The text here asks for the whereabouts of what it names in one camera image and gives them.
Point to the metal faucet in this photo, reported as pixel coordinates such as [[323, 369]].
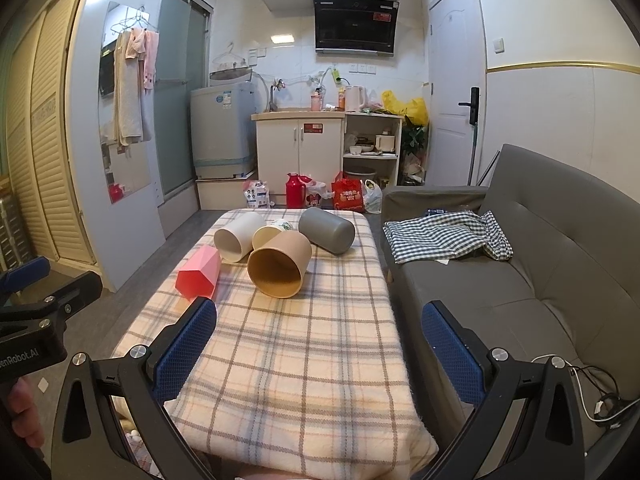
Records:
[[273, 97]]

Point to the tan cup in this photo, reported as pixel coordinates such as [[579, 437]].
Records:
[[287, 256]]

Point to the black range hood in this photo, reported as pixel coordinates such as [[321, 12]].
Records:
[[355, 20]]

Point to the white blue tissue pack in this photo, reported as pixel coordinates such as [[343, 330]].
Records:
[[256, 195]]

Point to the green leafy plant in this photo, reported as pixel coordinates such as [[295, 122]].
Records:
[[415, 140]]

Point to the red gift bag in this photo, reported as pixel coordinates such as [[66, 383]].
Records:
[[348, 195]]

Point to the wall mirror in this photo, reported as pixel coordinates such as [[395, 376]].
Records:
[[131, 170]]

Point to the small green printed cup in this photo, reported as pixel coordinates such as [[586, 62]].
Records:
[[267, 235]]

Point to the white open shelf unit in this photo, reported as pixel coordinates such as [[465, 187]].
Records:
[[398, 152]]

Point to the silver ribbed case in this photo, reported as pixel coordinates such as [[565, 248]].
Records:
[[10, 235]]

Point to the grey sofa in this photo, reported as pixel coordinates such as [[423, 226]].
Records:
[[500, 300]]

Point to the white door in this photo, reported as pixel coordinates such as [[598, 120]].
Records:
[[450, 60]]

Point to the person's left hand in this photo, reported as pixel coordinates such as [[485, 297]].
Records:
[[26, 412]]

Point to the grey washing machine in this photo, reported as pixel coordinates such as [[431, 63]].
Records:
[[222, 125]]

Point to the white plastic bag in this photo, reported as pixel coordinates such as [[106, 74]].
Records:
[[373, 201]]

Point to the yellow plastic bag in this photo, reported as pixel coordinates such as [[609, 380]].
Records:
[[410, 109]]

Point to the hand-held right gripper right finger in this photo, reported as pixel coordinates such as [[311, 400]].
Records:
[[452, 352]]

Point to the cream louvered wardrobe doors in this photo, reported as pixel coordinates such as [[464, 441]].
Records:
[[50, 135]]

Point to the grey cup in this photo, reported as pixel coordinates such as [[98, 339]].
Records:
[[327, 230]]

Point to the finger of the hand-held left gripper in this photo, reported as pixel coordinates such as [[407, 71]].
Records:
[[25, 273], [76, 292]]

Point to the orange bottle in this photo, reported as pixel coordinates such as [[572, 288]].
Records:
[[341, 100]]

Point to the pink hexagonal cup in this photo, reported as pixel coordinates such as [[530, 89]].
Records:
[[197, 275]]

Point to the frosted glass door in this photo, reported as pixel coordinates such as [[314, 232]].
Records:
[[172, 125]]

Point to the red thermos flask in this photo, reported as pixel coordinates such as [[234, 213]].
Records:
[[295, 192]]

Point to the white electric kettle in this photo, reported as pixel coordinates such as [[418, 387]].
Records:
[[355, 99]]

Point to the pink cartoon bag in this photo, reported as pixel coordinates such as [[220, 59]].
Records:
[[318, 198]]

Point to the plaid tablecloth table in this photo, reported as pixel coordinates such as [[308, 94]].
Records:
[[300, 360]]

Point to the cream white cup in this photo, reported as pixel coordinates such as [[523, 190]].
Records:
[[241, 237]]

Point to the white sink cabinet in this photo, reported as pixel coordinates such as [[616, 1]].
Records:
[[280, 155]]

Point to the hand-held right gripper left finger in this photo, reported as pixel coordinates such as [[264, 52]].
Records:
[[186, 347]]

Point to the white washing machine platform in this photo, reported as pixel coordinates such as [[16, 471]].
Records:
[[225, 192]]

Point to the pink bottle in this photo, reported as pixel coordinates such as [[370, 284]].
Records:
[[315, 101]]

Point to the pink cloth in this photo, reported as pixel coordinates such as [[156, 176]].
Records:
[[150, 60]]

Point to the green checked cloth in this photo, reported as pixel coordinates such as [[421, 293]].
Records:
[[435, 240]]

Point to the pink towel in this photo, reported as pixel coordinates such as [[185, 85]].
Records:
[[134, 45]]

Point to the white wall switch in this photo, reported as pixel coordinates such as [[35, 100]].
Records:
[[498, 45]]

